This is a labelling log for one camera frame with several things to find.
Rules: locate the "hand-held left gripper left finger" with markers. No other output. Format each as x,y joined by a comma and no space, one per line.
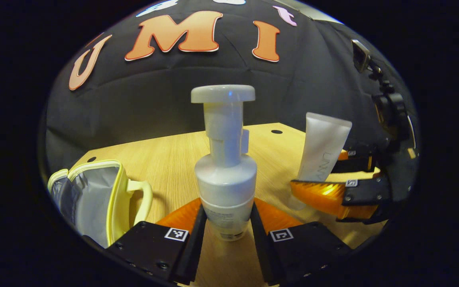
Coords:
195,247

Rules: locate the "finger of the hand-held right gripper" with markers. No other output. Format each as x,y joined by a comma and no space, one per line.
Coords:
365,194
357,163

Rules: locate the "pale yellow suitcase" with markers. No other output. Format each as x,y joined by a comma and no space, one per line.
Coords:
94,199

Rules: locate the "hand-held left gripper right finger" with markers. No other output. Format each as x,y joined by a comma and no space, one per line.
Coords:
263,247

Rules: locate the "black backdrop cloth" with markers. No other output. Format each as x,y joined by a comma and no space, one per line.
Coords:
153,91

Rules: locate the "white squeeze tube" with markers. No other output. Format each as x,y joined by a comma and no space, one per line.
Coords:
323,147

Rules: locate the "white pump bottle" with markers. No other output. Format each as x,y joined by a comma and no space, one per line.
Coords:
225,183

